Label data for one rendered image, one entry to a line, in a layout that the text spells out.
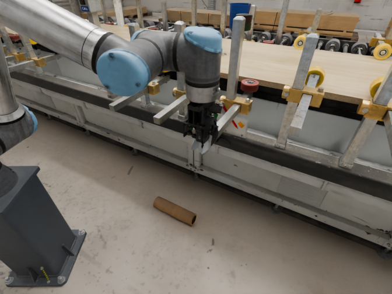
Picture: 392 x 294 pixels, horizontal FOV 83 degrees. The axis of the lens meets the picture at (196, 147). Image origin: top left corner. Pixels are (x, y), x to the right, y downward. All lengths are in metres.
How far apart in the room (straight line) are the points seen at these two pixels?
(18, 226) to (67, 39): 0.88
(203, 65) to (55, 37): 0.30
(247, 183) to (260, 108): 0.59
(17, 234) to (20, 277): 0.44
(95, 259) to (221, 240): 0.74
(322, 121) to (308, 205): 0.60
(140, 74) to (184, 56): 0.14
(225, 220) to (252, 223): 0.18
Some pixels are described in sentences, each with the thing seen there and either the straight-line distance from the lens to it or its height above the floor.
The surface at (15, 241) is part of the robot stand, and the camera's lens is 1.31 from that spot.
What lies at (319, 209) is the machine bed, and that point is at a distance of 1.58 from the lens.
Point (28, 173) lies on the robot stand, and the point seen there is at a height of 0.60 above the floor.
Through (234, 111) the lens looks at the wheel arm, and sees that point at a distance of 0.91.
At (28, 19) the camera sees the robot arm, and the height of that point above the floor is 1.23.
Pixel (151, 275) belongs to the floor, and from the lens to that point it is 1.41.
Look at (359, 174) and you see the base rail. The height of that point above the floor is 0.70.
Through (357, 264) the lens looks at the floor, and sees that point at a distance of 1.69.
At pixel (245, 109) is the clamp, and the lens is 0.96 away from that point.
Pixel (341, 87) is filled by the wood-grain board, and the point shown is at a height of 0.90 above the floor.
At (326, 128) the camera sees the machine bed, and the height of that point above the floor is 0.73.
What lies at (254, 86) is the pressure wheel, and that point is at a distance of 1.05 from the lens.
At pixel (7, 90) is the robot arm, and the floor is 0.96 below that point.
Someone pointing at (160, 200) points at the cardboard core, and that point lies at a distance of 1.56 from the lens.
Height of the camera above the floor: 1.30
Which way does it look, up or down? 38 degrees down
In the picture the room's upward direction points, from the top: straight up
